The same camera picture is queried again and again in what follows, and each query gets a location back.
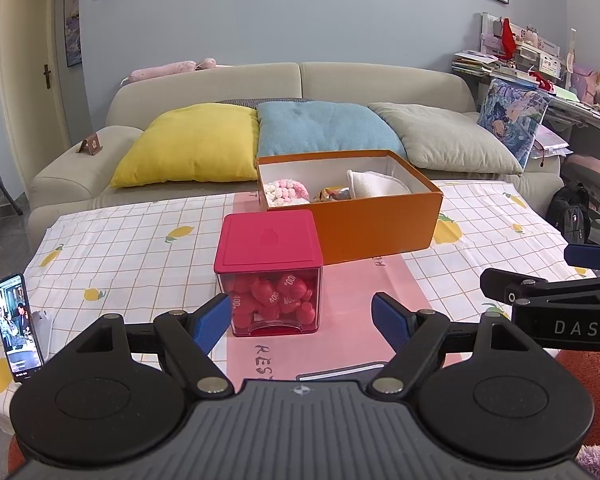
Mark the black backpack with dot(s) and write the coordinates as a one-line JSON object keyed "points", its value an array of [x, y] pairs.
{"points": [[570, 212]]}

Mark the striped pillow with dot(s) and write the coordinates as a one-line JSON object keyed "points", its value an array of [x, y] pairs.
{"points": [[240, 102]]}

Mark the red hanging ornament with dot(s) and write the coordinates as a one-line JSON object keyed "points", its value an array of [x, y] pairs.
{"points": [[507, 37]]}

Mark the orange cardboard box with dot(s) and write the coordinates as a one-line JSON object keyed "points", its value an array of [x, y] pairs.
{"points": [[380, 230]]}

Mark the white phone stand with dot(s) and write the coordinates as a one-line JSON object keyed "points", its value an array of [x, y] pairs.
{"points": [[44, 322]]}

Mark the pink plush bolster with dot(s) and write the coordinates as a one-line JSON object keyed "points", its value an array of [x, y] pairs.
{"points": [[160, 71]]}

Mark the purple bag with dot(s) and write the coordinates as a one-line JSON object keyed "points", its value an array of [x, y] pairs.
{"points": [[585, 82]]}

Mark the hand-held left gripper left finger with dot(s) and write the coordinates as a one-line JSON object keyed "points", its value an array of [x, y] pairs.
{"points": [[212, 322]]}

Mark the pink chair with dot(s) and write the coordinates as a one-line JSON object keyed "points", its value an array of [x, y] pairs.
{"points": [[595, 167]]}

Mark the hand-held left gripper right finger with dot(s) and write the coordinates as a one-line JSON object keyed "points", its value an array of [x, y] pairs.
{"points": [[387, 317]]}

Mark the beige sofa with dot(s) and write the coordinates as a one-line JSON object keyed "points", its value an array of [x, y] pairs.
{"points": [[205, 80]]}

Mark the grey-green pillow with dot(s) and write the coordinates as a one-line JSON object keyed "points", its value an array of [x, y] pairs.
{"points": [[450, 135]]}

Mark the stack of books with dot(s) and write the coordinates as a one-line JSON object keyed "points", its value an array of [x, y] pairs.
{"points": [[472, 62]]}

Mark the red lid clear box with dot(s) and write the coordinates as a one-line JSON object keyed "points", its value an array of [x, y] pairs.
{"points": [[267, 240]]}

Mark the brown phone stand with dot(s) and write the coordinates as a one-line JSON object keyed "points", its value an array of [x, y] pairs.
{"points": [[91, 144]]}

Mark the white towel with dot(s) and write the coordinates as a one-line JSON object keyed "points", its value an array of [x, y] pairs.
{"points": [[375, 185]]}

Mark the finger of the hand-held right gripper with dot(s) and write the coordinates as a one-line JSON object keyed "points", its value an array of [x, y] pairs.
{"points": [[590, 256], [500, 282]]}

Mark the checked lemon print tablecloth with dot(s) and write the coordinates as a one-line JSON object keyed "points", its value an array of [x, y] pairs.
{"points": [[130, 260]]}

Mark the orange rug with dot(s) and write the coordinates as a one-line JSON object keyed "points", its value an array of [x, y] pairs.
{"points": [[580, 385]]}

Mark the white desk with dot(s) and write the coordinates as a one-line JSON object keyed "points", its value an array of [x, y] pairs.
{"points": [[575, 110]]}

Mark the narrow framed wall picture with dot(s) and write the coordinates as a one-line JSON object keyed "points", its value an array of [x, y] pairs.
{"points": [[72, 15]]}

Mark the yellow pillow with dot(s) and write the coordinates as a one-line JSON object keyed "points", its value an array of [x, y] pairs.
{"points": [[190, 145]]}

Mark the blue pillow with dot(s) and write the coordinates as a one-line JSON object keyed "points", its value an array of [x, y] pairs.
{"points": [[325, 127]]}

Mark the colourful soft toy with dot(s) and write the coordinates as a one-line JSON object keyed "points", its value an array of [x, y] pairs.
{"points": [[335, 194]]}

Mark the cartoon printed pillow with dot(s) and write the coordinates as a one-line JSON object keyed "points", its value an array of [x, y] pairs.
{"points": [[510, 120]]}

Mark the smartphone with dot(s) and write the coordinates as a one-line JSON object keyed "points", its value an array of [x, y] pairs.
{"points": [[15, 320]]}

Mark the cream door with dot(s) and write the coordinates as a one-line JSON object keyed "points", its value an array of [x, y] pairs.
{"points": [[25, 85]]}

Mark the pink white crochet toy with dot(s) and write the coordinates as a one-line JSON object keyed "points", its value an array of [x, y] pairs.
{"points": [[286, 191]]}

